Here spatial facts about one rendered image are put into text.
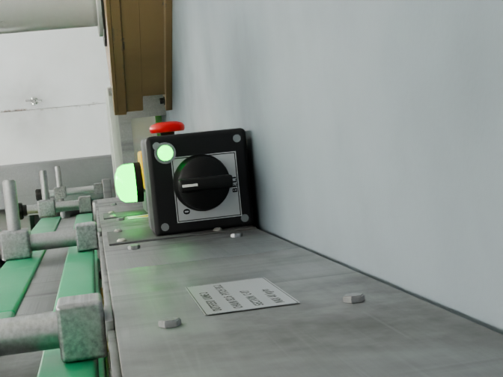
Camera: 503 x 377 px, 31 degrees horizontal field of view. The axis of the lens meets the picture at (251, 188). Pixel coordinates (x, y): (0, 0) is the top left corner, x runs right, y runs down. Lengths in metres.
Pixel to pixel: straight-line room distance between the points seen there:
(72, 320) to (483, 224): 0.18
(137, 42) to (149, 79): 0.08
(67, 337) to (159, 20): 0.90
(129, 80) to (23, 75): 3.77
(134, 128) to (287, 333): 1.19
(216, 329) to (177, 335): 0.02
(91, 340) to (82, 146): 4.67
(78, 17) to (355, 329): 1.07
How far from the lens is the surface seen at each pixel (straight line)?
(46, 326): 0.40
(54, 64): 5.08
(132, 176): 1.01
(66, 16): 1.35
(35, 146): 5.06
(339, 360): 0.28
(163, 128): 1.02
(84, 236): 0.85
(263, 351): 0.30
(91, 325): 0.40
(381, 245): 0.43
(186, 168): 0.69
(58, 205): 1.46
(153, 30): 1.27
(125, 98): 1.35
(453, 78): 0.33
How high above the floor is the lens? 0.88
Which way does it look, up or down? 10 degrees down
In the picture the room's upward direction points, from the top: 96 degrees counter-clockwise
